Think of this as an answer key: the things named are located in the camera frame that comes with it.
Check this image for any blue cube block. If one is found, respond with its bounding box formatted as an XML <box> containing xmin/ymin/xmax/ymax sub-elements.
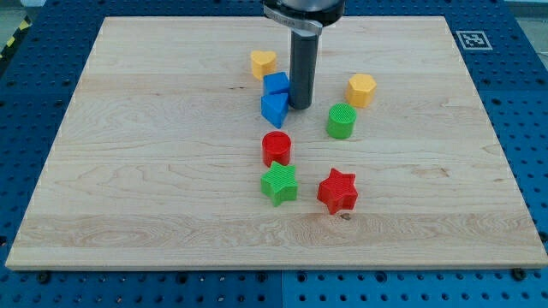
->
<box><xmin>263</xmin><ymin>72</ymin><xmax>289</xmax><ymax>95</ymax></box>

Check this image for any blue triangle block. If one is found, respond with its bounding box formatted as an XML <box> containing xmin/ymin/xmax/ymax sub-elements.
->
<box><xmin>260</xmin><ymin>93</ymin><xmax>289</xmax><ymax>128</ymax></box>

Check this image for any wooden board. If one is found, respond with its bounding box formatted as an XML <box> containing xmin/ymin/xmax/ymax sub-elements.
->
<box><xmin>6</xmin><ymin>16</ymin><xmax>547</xmax><ymax>271</ymax></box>

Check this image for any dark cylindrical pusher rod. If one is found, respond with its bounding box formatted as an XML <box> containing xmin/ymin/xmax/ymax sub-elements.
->
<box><xmin>289</xmin><ymin>29</ymin><xmax>319</xmax><ymax>110</ymax></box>

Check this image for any red cylinder block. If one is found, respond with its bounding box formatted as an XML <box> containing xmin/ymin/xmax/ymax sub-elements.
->
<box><xmin>261</xmin><ymin>131</ymin><xmax>292</xmax><ymax>167</ymax></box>

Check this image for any yellow hexagon block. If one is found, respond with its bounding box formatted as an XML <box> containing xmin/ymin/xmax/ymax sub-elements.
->
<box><xmin>345</xmin><ymin>74</ymin><xmax>377</xmax><ymax>108</ymax></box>

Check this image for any green cylinder block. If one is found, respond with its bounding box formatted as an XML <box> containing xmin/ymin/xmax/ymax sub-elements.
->
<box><xmin>326</xmin><ymin>103</ymin><xmax>357</xmax><ymax>139</ymax></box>

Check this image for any robot arm flange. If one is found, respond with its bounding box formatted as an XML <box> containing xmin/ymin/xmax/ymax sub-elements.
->
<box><xmin>262</xmin><ymin>0</ymin><xmax>345</xmax><ymax>36</ymax></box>

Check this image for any white fiducial marker tag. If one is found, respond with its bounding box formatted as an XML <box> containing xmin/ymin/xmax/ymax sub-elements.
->
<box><xmin>456</xmin><ymin>30</ymin><xmax>492</xmax><ymax>50</ymax></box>

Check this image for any red star block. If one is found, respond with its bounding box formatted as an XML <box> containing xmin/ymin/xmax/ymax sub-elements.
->
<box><xmin>317</xmin><ymin>168</ymin><xmax>359</xmax><ymax>215</ymax></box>

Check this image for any green star block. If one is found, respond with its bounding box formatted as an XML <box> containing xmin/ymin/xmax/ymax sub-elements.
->
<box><xmin>260</xmin><ymin>161</ymin><xmax>299</xmax><ymax>207</ymax></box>

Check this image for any yellow heart block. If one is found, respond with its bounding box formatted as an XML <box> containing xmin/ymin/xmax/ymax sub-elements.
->
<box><xmin>250</xmin><ymin>50</ymin><xmax>277</xmax><ymax>80</ymax></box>

